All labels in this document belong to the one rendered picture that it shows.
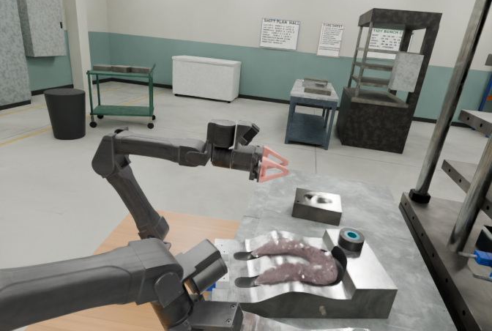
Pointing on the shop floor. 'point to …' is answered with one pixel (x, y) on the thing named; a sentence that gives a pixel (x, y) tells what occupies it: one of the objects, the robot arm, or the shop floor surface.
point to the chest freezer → (206, 77)
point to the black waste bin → (66, 113)
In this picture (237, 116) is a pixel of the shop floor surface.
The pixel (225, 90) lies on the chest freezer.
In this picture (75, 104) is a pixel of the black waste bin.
